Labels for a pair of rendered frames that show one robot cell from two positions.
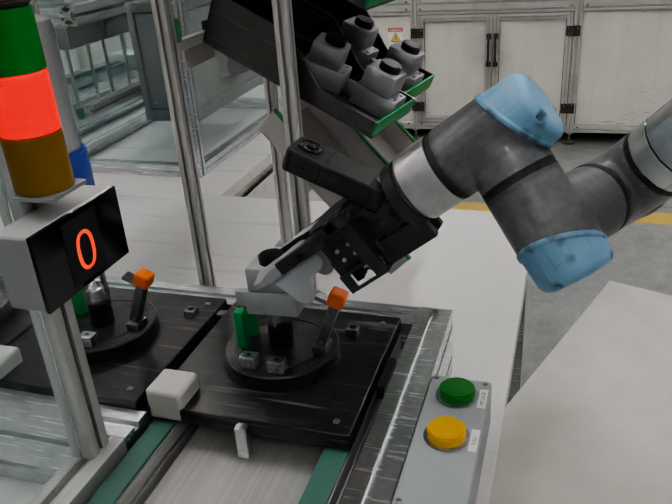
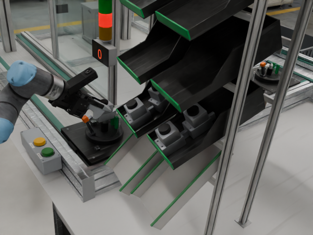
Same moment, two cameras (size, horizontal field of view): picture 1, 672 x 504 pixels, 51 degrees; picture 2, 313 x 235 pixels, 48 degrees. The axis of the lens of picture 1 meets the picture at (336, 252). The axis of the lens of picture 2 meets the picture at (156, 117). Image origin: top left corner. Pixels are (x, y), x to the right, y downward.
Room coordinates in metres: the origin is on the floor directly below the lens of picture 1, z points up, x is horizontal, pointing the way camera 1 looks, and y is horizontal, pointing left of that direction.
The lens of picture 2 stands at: (1.43, -0.75, 1.73)
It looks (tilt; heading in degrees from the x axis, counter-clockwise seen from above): 32 degrees down; 120
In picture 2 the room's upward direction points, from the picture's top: 5 degrees clockwise
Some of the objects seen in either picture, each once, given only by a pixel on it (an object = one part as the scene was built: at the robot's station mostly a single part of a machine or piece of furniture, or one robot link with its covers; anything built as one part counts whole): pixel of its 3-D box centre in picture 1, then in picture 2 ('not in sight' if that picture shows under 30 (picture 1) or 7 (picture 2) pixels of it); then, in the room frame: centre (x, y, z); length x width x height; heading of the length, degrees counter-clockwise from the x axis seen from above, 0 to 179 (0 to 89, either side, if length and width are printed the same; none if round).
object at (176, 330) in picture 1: (99, 306); not in sight; (0.81, 0.31, 1.01); 0.24 x 0.24 x 0.13; 70
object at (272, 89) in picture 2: not in sight; (269, 70); (1.06, 1.01, 1.01); 0.24 x 0.24 x 0.13; 70
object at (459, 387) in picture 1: (457, 394); (47, 152); (0.64, -0.12, 0.96); 0.04 x 0.04 x 0.02
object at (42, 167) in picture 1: (38, 159); (105, 31); (0.59, 0.25, 1.28); 0.05 x 0.05 x 0.05
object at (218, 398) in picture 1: (284, 363); (104, 136); (0.73, 0.07, 0.96); 0.24 x 0.24 x 0.02; 70
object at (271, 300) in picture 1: (266, 280); (106, 108); (0.73, 0.08, 1.08); 0.08 x 0.04 x 0.07; 71
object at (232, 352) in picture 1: (282, 350); (104, 132); (0.73, 0.07, 0.98); 0.14 x 0.14 x 0.02
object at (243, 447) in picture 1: (243, 440); not in sight; (0.61, 0.12, 0.95); 0.01 x 0.01 x 0.04; 70
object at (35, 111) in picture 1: (23, 102); (105, 18); (0.59, 0.25, 1.33); 0.05 x 0.05 x 0.05
